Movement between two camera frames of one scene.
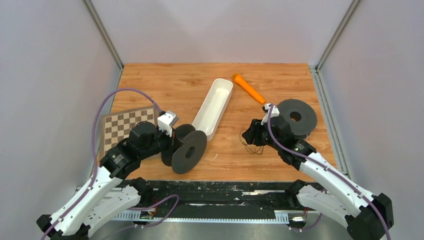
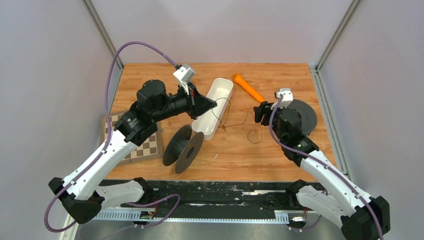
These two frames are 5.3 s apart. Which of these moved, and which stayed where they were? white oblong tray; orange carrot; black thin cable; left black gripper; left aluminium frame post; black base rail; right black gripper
Moved: black thin cable; right black gripper; left black gripper
Stayed: orange carrot; white oblong tray; black base rail; left aluminium frame post
